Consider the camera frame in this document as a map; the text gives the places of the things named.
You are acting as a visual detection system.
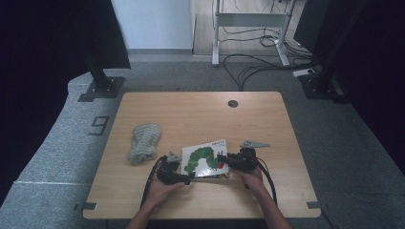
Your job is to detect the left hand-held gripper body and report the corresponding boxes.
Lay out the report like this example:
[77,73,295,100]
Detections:
[156,151,183,185]

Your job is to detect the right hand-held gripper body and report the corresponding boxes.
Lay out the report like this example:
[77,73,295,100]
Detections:
[227,139,271,174]

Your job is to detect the white caterpillar picture book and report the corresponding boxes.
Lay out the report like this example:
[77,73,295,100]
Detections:
[181,138,231,179]

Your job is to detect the grey knitted cloth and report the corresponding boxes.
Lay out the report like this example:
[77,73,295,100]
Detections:
[127,123,162,166]

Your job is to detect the person's right hand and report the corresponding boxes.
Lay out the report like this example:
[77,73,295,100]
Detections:
[233,166,266,195]

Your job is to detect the person's left hand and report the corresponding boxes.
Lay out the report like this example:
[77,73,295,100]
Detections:
[146,177,185,206]

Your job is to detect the white power strip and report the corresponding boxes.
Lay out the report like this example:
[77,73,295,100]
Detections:
[292,68,316,78]

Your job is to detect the black panel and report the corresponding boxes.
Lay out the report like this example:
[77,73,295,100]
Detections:
[293,0,338,55]

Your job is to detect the black curtain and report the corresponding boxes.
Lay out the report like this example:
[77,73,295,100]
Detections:
[0,0,87,206]
[333,0,405,175]

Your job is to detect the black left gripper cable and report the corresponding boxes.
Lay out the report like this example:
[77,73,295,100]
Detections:
[139,155,168,209]

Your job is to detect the bundle of black floor cables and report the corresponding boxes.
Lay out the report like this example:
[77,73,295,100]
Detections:
[221,27,319,92]

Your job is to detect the black stand with base plate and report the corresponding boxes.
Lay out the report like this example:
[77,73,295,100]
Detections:
[83,53,126,99]
[298,47,352,104]

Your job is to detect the white metal desk frame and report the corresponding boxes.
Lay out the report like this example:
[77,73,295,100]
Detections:
[211,0,299,68]

